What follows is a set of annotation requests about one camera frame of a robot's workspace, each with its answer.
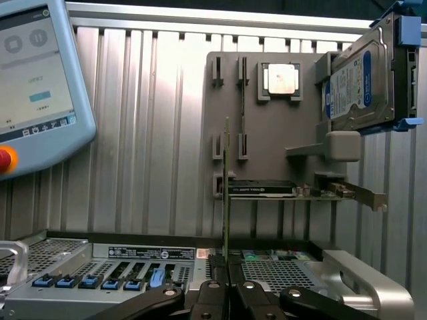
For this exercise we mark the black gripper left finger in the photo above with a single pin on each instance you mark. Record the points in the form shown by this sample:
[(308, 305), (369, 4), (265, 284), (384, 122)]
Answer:
[(213, 300)]

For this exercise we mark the grey parts rack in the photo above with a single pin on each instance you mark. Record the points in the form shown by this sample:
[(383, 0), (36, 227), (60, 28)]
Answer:
[(267, 150)]

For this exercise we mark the black label sticker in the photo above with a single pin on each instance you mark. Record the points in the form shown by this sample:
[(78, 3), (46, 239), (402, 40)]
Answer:
[(151, 253)]

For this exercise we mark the hard disk with blue label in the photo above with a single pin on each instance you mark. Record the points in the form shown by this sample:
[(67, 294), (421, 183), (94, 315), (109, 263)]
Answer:
[(363, 83)]

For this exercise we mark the blue expansion slot clip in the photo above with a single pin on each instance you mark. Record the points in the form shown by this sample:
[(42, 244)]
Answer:
[(42, 282), (111, 284), (133, 285), (66, 282), (89, 282)]

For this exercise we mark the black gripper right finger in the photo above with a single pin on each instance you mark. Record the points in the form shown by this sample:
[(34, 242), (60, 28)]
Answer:
[(247, 300)]

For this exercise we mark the blue locking lever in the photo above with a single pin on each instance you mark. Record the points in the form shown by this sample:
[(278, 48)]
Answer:
[(156, 278)]

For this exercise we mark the blue-grey teach pendant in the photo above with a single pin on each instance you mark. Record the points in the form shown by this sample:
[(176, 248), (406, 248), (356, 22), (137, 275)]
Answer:
[(40, 76)]

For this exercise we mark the CPU with metal lid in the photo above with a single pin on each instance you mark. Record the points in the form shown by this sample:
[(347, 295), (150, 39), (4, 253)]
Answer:
[(281, 79)]

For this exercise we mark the blue disk caddy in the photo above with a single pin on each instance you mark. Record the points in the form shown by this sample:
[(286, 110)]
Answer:
[(408, 66)]

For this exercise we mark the black graphics card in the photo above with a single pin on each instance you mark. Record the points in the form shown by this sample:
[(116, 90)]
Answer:
[(260, 189)]

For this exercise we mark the silver PC case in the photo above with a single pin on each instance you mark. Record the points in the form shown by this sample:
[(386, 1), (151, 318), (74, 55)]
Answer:
[(333, 276)]

